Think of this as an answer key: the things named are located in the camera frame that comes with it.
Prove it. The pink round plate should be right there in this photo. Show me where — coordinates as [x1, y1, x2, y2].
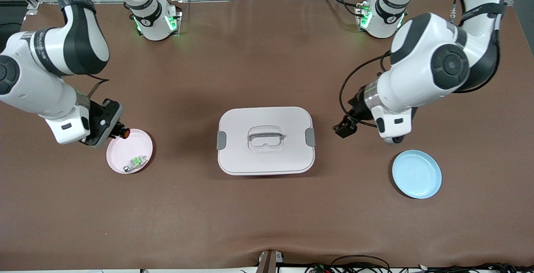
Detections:
[106, 129, 153, 174]

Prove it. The light blue round plate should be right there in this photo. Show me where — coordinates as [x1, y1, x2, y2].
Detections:
[392, 150, 442, 200]

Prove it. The pale pink lidded container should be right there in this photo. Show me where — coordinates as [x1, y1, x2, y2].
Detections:
[217, 106, 316, 176]

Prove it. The brown table mat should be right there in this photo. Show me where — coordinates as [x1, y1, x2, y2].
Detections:
[0, 0, 534, 270]

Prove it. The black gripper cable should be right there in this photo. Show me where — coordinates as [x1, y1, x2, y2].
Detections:
[86, 75, 110, 98]

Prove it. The green push-button switch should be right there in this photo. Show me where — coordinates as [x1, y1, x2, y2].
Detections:
[123, 155, 148, 172]

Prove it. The grey container lid handle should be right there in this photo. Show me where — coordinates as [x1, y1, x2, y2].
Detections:
[248, 129, 285, 142]

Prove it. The black cable bundle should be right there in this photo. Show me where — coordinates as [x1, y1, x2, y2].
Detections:
[305, 255, 534, 273]

